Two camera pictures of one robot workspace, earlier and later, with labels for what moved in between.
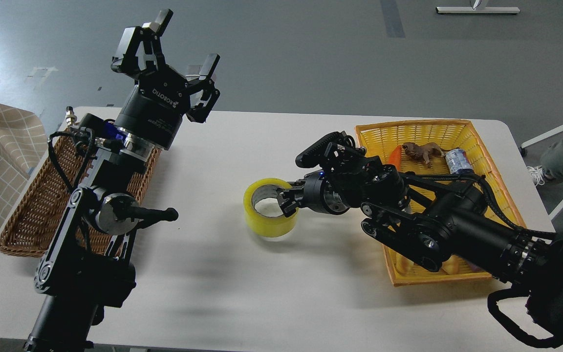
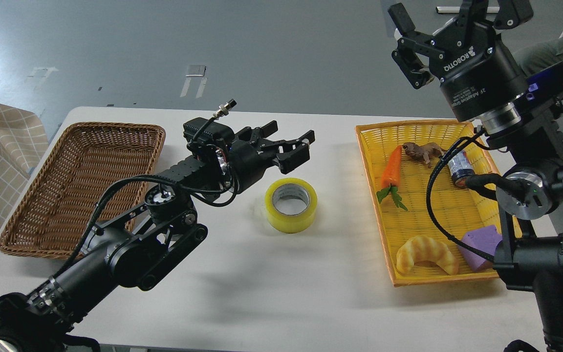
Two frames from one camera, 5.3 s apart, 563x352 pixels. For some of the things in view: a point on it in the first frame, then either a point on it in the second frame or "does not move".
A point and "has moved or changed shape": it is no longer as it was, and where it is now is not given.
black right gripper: x=315 y=193 to x=478 y=75
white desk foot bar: x=478 y=10 does not move
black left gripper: x=153 y=109 to x=249 y=157
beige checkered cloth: x=6 y=143 does not move
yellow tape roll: x=273 y=229 has moved or changed shape
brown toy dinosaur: x=421 y=152 does not move
